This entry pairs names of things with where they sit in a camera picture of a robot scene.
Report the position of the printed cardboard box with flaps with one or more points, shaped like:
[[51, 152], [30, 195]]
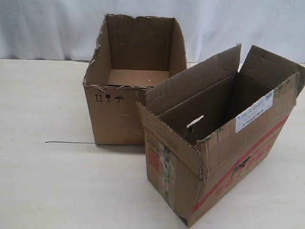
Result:
[[210, 125]]

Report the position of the large open cardboard box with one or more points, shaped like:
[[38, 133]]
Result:
[[132, 55]]

